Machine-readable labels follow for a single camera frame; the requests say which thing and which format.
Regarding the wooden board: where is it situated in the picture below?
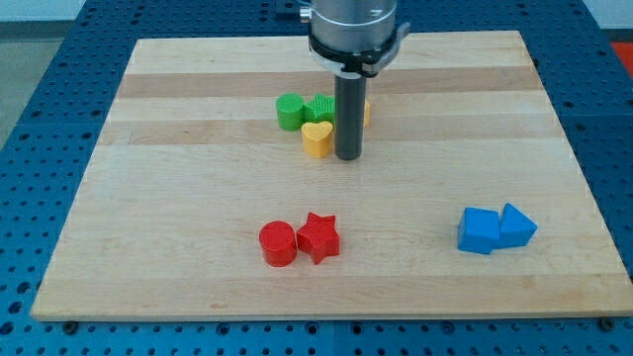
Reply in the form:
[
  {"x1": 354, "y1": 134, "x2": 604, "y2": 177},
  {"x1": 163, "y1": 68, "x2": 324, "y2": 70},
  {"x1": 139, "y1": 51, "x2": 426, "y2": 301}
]
[{"x1": 32, "y1": 31, "x2": 632, "y2": 321}]

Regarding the green cylinder block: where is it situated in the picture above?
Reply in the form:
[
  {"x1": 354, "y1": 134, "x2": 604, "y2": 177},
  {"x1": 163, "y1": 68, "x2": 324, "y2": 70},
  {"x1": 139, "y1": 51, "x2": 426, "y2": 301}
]
[{"x1": 276, "y1": 93, "x2": 304, "y2": 132}]

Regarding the red star block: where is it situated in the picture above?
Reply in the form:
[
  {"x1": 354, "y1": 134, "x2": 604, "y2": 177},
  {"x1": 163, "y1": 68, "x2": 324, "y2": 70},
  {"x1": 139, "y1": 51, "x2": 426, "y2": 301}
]
[{"x1": 297, "y1": 213, "x2": 340, "y2": 265}]

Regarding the green star block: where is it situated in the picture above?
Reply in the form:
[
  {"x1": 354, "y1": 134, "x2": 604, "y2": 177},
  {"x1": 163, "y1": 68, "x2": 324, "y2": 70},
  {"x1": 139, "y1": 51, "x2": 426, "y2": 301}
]
[{"x1": 304, "y1": 93, "x2": 335, "y2": 124}]

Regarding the yellow hexagon block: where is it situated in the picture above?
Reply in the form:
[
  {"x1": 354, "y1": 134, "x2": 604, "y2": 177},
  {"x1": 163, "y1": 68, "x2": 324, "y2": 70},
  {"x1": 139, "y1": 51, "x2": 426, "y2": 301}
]
[{"x1": 363, "y1": 100, "x2": 371, "y2": 128}]

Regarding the black clamp ring mount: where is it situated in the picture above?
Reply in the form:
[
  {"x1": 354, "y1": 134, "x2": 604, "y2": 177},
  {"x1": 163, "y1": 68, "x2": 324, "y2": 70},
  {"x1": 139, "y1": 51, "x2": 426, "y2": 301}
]
[{"x1": 309, "y1": 22, "x2": 410, "y2": 79}]

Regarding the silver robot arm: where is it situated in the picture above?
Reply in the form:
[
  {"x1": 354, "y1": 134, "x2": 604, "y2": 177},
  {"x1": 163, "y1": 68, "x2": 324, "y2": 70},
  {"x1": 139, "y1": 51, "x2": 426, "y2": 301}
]
[{"x1": 299, "y1": 0, "x2": 410, "y2": 160}]

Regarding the red cylinder block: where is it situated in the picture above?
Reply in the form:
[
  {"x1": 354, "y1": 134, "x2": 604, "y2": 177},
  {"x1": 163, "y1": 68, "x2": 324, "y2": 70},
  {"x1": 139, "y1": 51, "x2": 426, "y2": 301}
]
[{"x1": 258, "y1": 221, "x2": 298, "y2": 267}]

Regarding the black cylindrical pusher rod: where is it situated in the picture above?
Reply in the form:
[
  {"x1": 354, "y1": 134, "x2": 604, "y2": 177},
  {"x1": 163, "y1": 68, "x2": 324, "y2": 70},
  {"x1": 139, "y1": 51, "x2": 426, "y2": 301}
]
[{"x1": 334, "y1": 76, "x2": 366, "y2": 160}]

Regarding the yellow heart block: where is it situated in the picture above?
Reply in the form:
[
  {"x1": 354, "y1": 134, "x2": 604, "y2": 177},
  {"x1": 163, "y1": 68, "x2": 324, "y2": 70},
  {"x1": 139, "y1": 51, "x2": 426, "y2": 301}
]
[{"x1": 301, "y1": 121, "x2": 333, "y2": 158}]

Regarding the blue cube block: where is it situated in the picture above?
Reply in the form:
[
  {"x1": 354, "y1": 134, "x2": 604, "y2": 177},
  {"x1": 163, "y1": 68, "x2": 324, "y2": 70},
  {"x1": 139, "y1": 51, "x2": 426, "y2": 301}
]
[{"x1": 457, "y1": 207, "x2": 499, "y2": 254}]

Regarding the blue triangle block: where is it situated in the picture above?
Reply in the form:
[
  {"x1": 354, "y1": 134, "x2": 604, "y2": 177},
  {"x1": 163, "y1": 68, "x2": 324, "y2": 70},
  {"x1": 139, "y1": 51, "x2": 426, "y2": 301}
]
[{"x1": 495, "y1": 203, "x2": 538, "y2": 248}]

